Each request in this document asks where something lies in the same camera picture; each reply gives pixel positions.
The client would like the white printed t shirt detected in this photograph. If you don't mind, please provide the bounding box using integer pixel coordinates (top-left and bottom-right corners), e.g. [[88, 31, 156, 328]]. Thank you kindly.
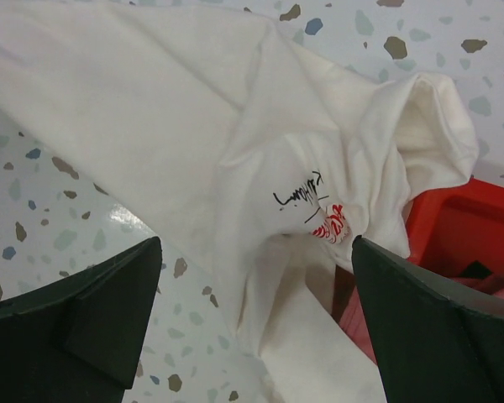
[[0, 1, 479, 402]]

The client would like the red plastic bin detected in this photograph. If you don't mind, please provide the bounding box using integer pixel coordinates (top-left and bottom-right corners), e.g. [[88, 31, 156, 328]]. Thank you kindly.
[[406, 179, 504, 299]]

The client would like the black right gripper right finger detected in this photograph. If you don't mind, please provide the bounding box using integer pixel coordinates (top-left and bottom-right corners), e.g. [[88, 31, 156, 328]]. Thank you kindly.
[[352, 237, 504, 402]]

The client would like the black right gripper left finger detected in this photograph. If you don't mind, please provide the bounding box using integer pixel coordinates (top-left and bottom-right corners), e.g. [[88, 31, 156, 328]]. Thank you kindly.
[[0, 237, 162, 403]]

